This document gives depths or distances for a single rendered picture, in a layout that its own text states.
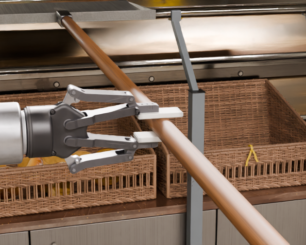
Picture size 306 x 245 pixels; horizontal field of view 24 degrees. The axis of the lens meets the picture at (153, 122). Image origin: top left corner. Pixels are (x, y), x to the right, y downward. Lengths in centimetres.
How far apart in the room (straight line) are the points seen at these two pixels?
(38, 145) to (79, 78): 163
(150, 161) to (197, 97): 30
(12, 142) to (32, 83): 161
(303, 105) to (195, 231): 92
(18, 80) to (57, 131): 157
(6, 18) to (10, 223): 60
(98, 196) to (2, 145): 126
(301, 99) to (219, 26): 47
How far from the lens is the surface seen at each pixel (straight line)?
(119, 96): 103
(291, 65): 290
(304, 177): 246
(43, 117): 101
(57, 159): 252
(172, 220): 227
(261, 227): 73
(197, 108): 212
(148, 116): 105
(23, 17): 202
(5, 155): 100
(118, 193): 225
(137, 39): 265
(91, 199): 224
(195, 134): 214
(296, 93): 295
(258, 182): 245
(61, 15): 194
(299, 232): 248
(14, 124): 99
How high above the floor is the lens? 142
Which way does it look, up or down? 15 degrees down
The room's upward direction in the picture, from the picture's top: straight up
